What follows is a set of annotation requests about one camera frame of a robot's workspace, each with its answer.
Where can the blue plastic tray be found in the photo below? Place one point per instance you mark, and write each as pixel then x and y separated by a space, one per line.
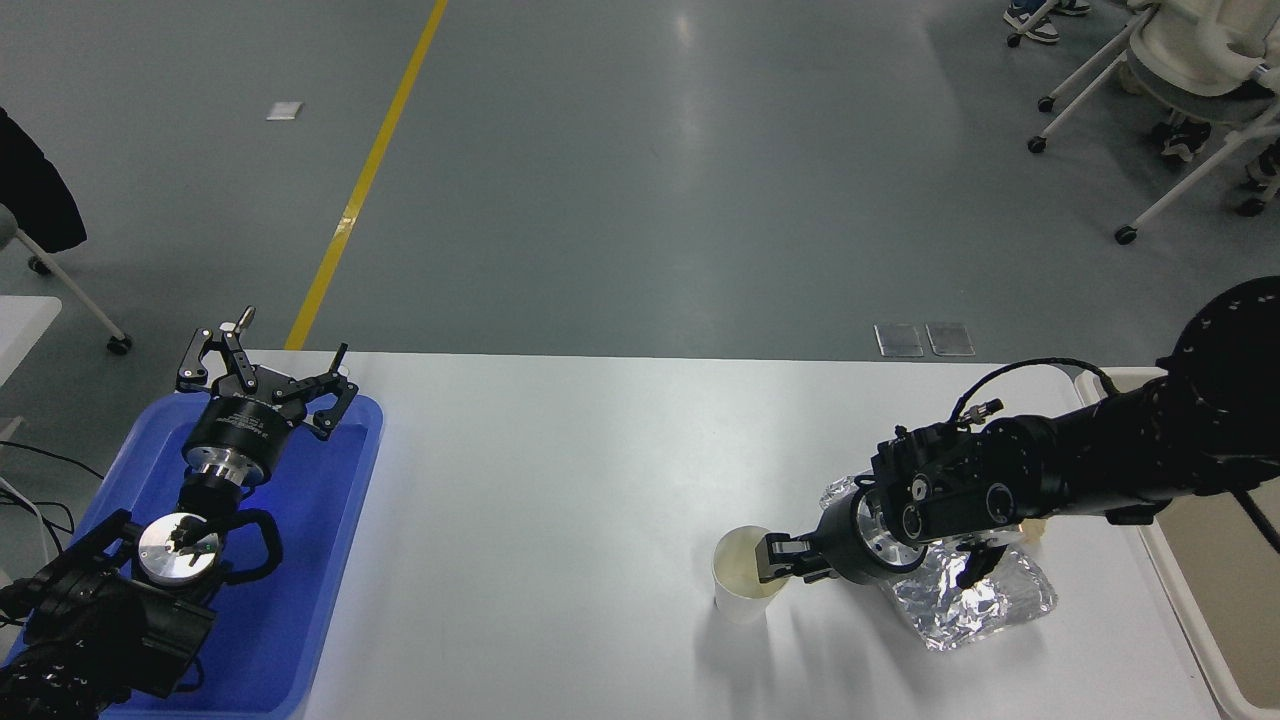
pixel 300 560

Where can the white office chair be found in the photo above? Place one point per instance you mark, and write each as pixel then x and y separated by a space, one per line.
pixel 1190 60

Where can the metal floor plate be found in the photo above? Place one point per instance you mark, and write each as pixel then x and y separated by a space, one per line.
pixel 898 340
pixel 950 339

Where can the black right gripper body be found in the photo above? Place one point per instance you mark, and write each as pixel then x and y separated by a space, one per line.
pixel 240 425

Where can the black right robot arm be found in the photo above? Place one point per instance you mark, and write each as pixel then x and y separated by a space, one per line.
pixel 1100 450

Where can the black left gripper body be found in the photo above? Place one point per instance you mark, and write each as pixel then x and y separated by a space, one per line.
pixel 840 545

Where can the grey chair with castors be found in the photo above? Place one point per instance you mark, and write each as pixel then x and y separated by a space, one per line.
pixel 80 300

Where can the large pale bin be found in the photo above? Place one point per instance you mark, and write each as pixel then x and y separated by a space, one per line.
pixel 1230 600

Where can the small white side table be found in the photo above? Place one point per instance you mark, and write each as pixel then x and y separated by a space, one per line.
pixel 20 330

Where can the dark shoe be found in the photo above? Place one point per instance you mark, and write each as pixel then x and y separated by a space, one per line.
pixel 1265 165
pixel 1187 140

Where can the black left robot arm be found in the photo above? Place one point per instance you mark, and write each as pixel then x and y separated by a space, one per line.
pixel 90 625

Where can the crumpled foil tray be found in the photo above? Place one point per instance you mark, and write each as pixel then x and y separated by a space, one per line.
pixel 990 605

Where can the white paper cup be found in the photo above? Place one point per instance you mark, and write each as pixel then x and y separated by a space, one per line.
pixel 738 600

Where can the crumpled tan paper ball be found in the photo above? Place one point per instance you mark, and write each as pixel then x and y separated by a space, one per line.
pixel 1035 530

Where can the seated person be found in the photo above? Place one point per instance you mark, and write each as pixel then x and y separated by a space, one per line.
pixel 30 190

